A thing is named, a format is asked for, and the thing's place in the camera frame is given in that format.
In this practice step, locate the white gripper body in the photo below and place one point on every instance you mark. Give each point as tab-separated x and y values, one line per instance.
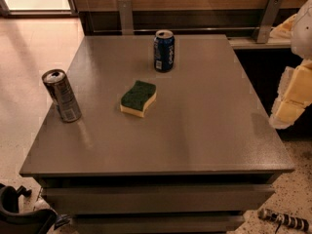
302	33

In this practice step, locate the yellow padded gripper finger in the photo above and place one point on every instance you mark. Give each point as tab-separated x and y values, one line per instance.
294	95
284	29

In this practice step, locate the silver redbull can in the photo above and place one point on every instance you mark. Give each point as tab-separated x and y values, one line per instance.
59	88

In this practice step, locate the blue pepsi can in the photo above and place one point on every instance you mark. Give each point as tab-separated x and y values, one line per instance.
164	50

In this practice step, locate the grey drawer cabinet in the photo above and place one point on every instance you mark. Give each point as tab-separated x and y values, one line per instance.
202	155

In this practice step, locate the green yellow sponge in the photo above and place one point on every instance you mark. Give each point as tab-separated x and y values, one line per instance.
138	98

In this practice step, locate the right metal bracket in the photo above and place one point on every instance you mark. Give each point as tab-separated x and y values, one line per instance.
262	33

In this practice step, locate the metal bracket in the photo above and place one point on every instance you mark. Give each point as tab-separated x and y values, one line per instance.
262	33
126	16

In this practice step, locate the left metal bracket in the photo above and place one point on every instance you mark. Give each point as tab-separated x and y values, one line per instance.
126	16

